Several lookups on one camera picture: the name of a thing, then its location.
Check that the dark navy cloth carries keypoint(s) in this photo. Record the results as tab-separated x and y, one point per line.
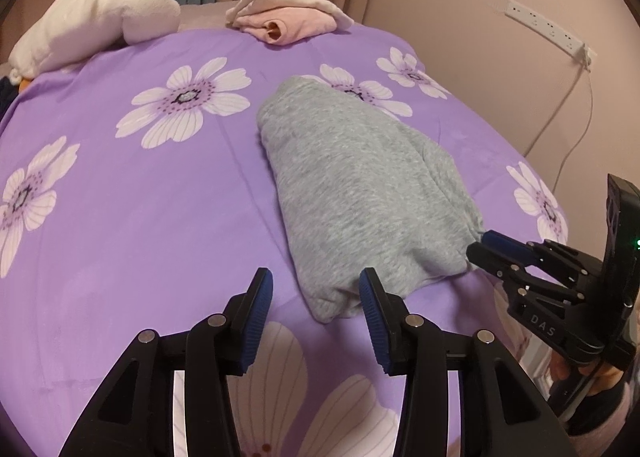
7	94

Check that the grey sweater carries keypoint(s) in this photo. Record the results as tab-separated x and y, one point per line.
350	187

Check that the pink folded garment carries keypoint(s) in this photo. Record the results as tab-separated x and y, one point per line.
300	24

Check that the person's right hand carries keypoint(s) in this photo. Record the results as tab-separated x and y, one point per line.
557	367

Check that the pink mattress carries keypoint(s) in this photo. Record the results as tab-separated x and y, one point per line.
210	14

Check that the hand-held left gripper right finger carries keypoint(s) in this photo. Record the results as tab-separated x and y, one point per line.
372	317

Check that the purple floral bed sheet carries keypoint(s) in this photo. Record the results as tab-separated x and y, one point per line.
150	197

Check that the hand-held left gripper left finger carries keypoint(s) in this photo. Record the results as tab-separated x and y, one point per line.
260	317

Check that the white power strip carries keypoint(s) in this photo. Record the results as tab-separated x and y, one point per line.
545	27

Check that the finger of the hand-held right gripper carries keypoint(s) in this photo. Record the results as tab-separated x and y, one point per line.
492	259
510	243

